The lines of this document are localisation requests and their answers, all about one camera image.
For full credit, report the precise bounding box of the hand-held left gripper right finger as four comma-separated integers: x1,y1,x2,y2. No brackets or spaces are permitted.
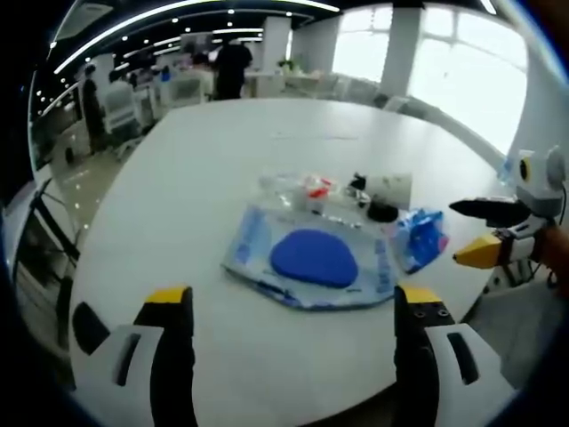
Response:
393,284,519,427

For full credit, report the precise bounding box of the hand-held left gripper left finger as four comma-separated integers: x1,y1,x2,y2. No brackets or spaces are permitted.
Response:
72,286,198,427

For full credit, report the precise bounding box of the blue plastic packet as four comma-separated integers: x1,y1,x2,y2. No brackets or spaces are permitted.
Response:
390,206,448,275

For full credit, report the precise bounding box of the white paper cup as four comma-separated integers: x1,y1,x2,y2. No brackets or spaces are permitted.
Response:
366,172,414,210

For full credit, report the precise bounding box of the black round lid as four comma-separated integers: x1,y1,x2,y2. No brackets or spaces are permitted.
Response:
366,202,399,223

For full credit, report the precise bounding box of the small black and white item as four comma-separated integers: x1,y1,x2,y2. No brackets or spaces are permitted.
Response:
349,173,370,199

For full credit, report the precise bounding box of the blue pad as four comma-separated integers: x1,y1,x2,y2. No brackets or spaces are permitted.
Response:
220,202,397,312

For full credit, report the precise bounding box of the small red and white item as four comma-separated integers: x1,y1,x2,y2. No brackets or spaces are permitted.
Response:
304,175,333,201

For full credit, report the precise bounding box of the clear plastic bag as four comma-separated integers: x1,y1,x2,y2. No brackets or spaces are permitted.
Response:
257,171,357,219

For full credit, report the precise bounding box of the person's right hand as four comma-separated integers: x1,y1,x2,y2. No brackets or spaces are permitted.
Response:
540,224,569,290

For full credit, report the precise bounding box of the black chair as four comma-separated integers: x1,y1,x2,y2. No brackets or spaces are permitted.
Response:
12,177,84,312

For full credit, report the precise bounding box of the white pillar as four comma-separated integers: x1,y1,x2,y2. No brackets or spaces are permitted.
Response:
380,6,423,90

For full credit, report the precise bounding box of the white table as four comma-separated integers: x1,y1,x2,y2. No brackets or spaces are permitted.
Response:
66,97,528,413

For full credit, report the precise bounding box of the white office chair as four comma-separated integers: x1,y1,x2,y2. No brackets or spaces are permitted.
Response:
104,82,143,137

